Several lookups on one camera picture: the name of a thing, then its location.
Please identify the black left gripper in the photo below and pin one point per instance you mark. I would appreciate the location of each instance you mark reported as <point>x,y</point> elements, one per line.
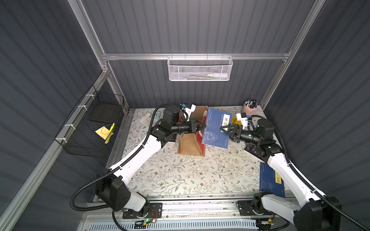
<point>193,126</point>

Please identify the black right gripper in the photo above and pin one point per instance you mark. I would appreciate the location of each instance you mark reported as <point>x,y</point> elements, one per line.
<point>235,133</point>

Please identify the jute canvas Christmas bag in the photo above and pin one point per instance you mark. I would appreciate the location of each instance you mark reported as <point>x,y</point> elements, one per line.
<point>191,144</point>

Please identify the blue book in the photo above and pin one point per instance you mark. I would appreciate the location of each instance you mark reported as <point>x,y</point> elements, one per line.
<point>270,181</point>
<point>213,134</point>

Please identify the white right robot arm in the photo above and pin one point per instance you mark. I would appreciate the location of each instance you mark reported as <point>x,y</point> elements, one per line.
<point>314,211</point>

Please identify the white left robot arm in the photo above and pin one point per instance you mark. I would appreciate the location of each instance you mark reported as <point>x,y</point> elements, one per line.
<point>113,189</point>

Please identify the yellow cartoon book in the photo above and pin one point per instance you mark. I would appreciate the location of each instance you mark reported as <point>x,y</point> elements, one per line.
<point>235,121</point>

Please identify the dark portrait book right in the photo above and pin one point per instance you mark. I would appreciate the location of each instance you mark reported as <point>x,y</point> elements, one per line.
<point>250,148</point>

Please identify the pink pen cup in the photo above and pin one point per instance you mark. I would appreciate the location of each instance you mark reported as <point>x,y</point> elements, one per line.
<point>250,106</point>

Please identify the mint green small box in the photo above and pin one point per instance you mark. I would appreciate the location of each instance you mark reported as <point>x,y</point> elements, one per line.
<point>157,116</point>

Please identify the floral table cloth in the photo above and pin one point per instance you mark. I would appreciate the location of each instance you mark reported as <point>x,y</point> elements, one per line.
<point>220,171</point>

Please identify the white marker in basket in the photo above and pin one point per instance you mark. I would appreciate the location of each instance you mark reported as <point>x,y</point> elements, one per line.
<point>218,76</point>

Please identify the yellow sticky note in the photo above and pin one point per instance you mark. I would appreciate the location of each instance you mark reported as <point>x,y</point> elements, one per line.
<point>105,132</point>

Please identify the white wire basket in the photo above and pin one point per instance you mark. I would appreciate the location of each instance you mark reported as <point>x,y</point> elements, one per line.
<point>183,68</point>

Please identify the black wire wall basket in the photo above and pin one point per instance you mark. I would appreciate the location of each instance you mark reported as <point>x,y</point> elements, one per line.
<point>97,109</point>

